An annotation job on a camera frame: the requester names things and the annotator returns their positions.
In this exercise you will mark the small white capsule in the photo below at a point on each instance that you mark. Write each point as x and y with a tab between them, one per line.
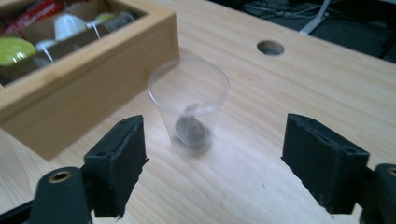
45	45

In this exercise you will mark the red packet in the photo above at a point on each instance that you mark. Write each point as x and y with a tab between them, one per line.
37	12

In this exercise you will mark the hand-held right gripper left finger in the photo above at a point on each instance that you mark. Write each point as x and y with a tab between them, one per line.
120	168

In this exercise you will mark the wooden compartment box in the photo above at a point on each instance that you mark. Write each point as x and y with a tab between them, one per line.
93	93

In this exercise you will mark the dark tea bag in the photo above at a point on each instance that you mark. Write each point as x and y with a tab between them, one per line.
190	130

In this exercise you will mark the yellow-green lidded capsule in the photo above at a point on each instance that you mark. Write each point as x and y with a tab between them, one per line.
14	49
104	18

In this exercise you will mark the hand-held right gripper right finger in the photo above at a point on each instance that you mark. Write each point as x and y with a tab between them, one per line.
320	168

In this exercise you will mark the white capsule cup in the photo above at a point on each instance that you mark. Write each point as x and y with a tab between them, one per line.
68	26

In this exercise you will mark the white stand leg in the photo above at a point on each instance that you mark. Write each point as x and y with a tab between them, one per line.
317	18

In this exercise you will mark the clear plastic cup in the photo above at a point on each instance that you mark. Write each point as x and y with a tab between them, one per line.
162	96

